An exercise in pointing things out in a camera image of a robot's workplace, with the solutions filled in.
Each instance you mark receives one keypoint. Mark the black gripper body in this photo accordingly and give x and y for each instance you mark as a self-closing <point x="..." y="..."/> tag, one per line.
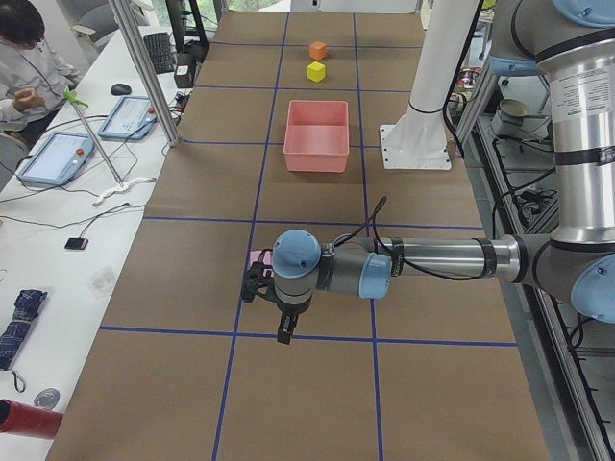
<point x="289" y="310"/>

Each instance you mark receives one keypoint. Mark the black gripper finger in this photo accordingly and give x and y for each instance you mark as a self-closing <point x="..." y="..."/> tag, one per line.
<point x="286" y="328"/>

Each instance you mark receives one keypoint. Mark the pink foam block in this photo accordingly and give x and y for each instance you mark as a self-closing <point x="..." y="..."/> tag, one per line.
<point x="259" y="256"/>

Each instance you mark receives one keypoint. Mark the yellow foam block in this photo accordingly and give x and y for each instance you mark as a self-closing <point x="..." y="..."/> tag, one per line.
<point x="316" y="71"/>

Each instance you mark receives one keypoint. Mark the orange foam block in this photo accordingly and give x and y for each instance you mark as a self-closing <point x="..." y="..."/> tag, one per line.
<point x="318" y="50"/>

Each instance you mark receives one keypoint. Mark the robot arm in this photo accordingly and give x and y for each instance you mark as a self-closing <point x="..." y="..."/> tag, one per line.
<point x="572" y="42"/>

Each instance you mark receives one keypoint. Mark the pink plastic bin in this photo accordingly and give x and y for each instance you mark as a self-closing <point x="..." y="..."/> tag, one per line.
<point x="317" y="136"/>

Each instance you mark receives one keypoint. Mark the small black device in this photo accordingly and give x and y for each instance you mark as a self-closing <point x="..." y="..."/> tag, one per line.
<point x="76" y="243"/>

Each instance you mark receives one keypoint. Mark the far teach pendant tablet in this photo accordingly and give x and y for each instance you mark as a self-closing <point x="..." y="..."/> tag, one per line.
<point x="131" y="118"/>

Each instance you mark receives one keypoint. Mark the teach pendant tablet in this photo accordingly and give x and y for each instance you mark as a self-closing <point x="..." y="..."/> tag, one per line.
<point x="58" y="159"/>
<point x="131" y="118"/>

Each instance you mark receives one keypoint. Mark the folded blue umbrella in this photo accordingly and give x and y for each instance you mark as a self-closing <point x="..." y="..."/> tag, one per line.
<point x="26" y="308"/>

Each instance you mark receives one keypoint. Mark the near teach pendant tablet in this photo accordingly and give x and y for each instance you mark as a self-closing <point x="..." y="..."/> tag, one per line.
<point x="58" y="159"/>

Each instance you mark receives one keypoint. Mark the black computer mouse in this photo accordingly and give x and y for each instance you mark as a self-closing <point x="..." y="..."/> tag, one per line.
<point x="120" y="90"/>

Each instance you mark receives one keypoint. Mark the red cylinder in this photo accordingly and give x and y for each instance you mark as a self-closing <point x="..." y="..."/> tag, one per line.
<point x="26" y="420"/>

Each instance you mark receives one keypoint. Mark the black keyboard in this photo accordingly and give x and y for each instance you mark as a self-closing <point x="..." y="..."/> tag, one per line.
<point x="159" y="51"/>

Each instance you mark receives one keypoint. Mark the seated person white shirt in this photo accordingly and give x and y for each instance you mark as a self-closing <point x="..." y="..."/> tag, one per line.
<point x="34" y="77"/>

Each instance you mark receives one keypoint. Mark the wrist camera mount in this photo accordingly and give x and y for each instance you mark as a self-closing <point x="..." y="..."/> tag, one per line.
<point x="258" y="281"/>

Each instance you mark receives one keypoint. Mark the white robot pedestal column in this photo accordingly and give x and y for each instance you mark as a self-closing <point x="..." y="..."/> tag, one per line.
<point x="418" y="140"/>

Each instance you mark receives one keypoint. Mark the grabber stick green handle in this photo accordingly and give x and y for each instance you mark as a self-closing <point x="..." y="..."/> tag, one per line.
<point x="121" y="185"/>

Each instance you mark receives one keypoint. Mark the aluminium frame post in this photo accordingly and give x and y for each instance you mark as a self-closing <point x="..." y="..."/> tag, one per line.
<point x="129" y="29"/>

